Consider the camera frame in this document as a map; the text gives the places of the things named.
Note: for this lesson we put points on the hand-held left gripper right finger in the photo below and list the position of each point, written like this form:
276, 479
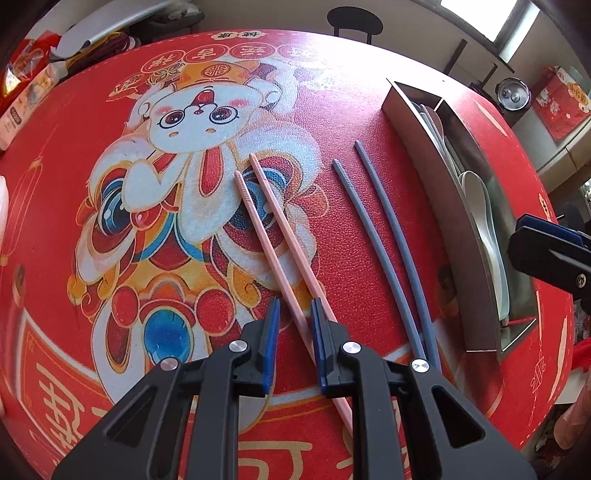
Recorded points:
321, 350

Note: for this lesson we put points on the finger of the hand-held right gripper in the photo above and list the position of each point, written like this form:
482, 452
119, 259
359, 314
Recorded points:
549, 228
549, 258

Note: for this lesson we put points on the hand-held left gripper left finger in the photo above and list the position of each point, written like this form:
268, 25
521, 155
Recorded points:
269, 350

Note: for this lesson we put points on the white spoon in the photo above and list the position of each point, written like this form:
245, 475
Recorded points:
478, 194

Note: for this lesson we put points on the metal utensil tray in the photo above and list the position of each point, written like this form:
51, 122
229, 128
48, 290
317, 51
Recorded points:
461, 277

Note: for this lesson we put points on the pink chopstick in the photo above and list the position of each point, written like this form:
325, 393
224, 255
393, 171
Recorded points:
267, 244
286, 230

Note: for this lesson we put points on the blue chopstick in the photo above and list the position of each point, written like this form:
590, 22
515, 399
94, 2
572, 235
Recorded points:
384, 207
369, 230

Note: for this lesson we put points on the red gift box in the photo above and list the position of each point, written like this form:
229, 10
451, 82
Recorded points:
561, 106

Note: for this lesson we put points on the silver pressure cooker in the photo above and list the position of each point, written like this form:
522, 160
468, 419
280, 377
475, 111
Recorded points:
512, 94

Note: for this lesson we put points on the dark wooden stool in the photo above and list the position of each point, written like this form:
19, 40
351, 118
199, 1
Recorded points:
458, 57

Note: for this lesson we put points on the window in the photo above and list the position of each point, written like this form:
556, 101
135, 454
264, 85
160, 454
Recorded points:
480, 14

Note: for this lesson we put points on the red printed tablecloth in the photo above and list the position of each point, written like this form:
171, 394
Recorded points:
346, 92

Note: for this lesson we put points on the black round stool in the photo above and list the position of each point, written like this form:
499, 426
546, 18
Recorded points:
355, 18

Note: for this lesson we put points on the dark red cloth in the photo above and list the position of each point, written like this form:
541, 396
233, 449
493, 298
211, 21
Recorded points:
106, 46

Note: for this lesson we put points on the grey white board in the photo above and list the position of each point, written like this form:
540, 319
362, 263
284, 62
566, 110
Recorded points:
115, 23

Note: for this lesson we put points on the red snack bag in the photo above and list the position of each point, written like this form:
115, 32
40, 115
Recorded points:
23, 60

